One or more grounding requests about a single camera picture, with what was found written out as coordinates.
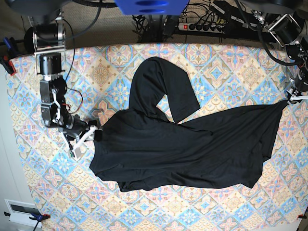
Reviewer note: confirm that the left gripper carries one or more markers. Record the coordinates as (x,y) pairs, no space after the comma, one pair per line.
(301,82)

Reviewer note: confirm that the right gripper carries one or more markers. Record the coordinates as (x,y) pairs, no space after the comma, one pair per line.
(74,128)

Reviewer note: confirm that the black t-shirt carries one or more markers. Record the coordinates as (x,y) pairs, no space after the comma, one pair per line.
(152,144)

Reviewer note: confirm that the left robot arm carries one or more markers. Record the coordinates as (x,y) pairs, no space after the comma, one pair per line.
(279,18)

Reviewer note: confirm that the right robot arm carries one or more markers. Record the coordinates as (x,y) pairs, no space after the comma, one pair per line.
(46,39)

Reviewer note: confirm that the patterned tablecloth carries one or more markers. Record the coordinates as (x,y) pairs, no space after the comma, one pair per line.
(222,76)

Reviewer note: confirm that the round black speaker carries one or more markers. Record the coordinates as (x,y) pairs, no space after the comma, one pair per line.
(28,41)

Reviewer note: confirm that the blue table clamp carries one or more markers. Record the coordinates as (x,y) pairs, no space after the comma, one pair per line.
(5,60)

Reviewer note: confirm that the black orange bottom clamp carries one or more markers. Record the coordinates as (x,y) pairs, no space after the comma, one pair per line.
(36,217)

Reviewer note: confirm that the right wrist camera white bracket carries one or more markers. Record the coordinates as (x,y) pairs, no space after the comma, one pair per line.
(93,134)

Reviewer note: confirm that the white wall outlet box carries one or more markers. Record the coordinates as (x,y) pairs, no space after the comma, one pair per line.
(20,212)

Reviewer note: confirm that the white power strip red switch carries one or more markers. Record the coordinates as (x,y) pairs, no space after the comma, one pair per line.
(211,27)

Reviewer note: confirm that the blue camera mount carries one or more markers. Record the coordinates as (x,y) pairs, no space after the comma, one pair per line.
(148,7)

